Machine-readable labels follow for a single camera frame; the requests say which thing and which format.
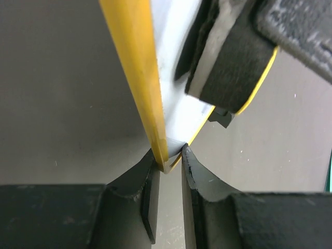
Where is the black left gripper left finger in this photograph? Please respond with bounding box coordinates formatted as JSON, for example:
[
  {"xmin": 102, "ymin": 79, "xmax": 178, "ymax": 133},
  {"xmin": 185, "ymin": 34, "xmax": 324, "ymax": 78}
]
[{"xmin": 1, "ymin": 151, "xmax": 160, "ymax": 248}]

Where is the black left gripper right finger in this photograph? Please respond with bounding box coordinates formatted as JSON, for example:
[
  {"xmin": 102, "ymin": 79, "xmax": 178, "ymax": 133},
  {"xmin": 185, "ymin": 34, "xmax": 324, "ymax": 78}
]
[{"xmin": 182, "ymin": 145, "xmax": 331, "ymax": 248}]

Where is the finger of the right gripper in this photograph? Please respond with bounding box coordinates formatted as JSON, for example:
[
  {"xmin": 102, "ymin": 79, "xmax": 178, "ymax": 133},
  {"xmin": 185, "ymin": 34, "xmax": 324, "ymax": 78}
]
[{"xmin": 255, "ymin": 0, "xmax": 331, "ymax": 82}]

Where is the yellow black whiteboard eraser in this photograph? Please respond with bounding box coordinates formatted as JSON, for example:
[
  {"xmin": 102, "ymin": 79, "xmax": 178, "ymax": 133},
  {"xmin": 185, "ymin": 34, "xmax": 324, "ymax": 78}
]
[{"xmin": 173, "ymin": 1, "xmax": 277, "ymax": 114}]

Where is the yellow framed whiteboard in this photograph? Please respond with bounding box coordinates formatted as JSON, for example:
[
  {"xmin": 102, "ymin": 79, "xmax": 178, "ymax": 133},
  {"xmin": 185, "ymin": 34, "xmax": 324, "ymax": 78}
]
[{"xmin": 98, "ymin": 0, "xmax": 279, "ymax": 174}]

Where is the black whiteboard foot near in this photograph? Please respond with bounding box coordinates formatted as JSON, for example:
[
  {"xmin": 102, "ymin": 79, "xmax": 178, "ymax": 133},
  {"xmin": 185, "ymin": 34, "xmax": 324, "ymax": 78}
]
[{"xmin": 208, "ymin": 107, "xmax": 235, "ymax": 128}]

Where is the teal foam pad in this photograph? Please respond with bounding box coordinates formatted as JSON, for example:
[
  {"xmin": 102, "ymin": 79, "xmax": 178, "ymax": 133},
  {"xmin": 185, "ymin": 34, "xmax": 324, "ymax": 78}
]
[{"xmin": 324, "ymin": 152, "xmax": 332, "ymax": 192}]

